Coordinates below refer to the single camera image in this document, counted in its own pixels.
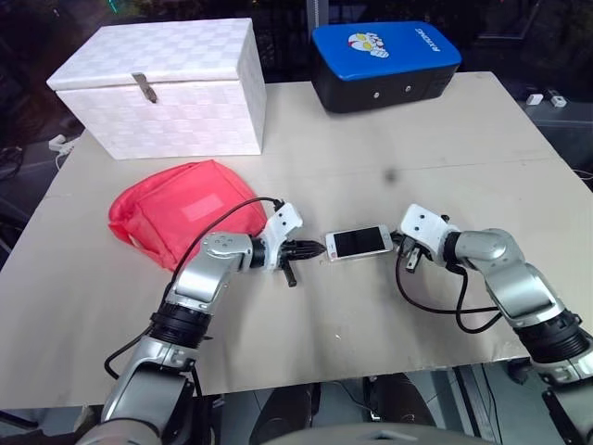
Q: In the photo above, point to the grey robot torso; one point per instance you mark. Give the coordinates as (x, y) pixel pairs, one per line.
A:
(352, 436)

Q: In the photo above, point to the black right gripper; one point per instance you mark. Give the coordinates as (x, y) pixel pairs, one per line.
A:
(412, 259)

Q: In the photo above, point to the white woven storage box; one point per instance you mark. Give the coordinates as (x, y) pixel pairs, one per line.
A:
(185, 111)

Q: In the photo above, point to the dark rounded shape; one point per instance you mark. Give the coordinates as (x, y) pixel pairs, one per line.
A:
(282, 412)

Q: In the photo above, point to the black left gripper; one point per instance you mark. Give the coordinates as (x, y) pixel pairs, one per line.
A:
(283, 255)

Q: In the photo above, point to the red fabric bag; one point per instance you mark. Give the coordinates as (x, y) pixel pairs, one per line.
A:
(185, 204)

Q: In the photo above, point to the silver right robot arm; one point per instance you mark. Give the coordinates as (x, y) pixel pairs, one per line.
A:
(509, 273)

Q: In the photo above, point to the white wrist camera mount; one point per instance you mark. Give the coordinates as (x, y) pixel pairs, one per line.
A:
(283, 221)
(424, 225)

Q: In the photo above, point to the blue and black padded case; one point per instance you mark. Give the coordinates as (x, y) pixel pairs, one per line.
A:
(384, 55)

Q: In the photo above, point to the white smartphone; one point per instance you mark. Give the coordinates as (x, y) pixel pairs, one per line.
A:
(359, 242)

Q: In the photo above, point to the metal box latch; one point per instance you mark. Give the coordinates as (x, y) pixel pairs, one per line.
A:
(148, 90)

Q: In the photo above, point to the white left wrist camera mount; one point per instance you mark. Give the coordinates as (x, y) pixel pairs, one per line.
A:
(283, 221)

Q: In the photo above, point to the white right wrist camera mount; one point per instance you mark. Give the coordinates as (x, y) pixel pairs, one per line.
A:
(424, 225)

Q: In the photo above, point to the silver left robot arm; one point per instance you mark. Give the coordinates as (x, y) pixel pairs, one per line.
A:
(204, 278)

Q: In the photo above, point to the small white power adapter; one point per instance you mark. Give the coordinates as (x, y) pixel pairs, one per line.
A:
(535, 99)
(558, 98)

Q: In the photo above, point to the grey metal post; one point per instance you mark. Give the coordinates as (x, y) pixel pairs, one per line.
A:
(316, 13)

